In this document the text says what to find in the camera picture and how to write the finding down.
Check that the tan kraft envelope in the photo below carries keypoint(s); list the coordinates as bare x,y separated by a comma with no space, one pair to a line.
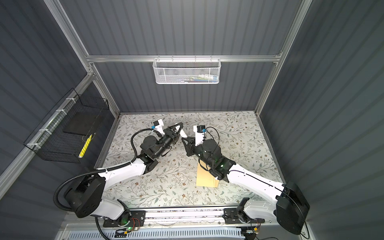
205,179

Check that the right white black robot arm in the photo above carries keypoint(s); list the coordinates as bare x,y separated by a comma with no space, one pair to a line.
286,202

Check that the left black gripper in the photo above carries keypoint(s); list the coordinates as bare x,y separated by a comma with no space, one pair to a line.
171,135

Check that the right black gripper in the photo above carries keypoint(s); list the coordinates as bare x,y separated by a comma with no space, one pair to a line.
190,148

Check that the white glue stick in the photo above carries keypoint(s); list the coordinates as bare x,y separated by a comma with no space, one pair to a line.
183,134

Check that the aluminium mounting rail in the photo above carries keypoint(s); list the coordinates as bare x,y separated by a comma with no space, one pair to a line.
205,216

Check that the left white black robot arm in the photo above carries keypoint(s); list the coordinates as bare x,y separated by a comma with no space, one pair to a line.
83,194

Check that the pens in white basket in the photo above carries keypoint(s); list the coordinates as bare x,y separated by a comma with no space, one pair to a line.
206,78

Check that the yellow marker pen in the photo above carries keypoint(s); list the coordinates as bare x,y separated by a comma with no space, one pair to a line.
85,147

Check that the black wire basket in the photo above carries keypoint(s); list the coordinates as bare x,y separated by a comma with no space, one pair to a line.
67,134

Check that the black foam pad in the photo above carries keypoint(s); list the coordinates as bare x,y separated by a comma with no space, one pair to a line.
83,124

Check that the white ventilated cable duct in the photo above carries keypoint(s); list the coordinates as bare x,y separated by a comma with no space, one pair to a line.
177,234

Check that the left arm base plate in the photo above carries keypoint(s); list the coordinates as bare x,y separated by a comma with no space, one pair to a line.
135,218

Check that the white wire basket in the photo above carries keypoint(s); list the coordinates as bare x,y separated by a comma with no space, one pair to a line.
168,73

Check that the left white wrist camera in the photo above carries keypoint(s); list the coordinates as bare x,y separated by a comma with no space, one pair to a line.
158,126

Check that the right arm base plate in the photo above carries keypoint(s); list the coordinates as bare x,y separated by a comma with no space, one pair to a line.
231,217

